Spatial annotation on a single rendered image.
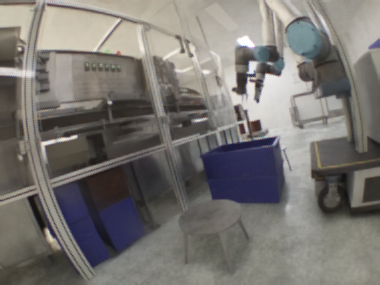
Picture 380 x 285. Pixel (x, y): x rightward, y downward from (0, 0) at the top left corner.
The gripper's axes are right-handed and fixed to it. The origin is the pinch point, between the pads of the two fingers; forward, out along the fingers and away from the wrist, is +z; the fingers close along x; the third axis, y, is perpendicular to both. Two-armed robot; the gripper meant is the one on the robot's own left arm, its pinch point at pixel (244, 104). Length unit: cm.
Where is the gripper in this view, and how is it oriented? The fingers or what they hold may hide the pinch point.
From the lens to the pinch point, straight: 106.9
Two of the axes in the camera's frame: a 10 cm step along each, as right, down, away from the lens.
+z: 0.5, 9.0, 4.4
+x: -7.1, 3.4, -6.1
